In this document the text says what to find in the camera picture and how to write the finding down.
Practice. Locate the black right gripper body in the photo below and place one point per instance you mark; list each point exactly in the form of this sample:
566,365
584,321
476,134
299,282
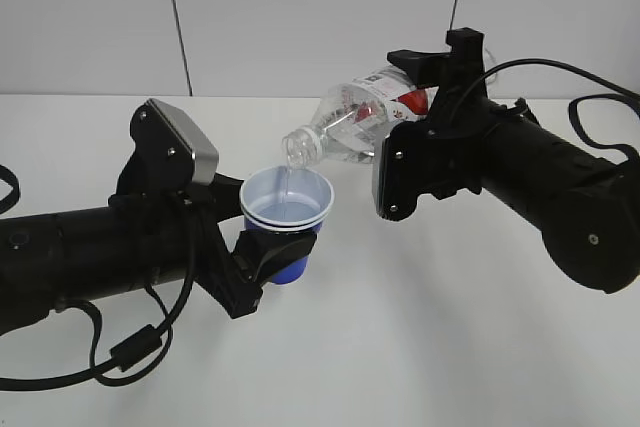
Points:
467,141

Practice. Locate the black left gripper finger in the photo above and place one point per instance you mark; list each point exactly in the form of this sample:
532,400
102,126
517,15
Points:
262,254
424,69

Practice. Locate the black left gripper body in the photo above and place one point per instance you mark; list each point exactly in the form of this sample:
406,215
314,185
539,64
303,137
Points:
230,277

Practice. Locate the blue paper cup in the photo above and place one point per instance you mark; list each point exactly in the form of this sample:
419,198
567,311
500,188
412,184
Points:
284,200

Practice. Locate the clear Wahaha water bottle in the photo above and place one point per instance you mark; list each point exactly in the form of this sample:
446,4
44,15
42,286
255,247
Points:
350,116

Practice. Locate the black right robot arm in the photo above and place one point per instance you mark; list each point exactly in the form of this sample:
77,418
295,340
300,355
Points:
585,207

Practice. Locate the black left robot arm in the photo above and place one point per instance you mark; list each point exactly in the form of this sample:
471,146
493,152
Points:
50,261

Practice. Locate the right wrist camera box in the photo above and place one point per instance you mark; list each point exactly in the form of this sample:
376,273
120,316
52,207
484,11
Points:
395,174

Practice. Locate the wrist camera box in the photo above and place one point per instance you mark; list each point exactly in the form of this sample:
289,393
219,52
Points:
395,174
171,153

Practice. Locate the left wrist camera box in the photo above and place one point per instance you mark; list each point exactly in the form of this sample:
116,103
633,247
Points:
171,153

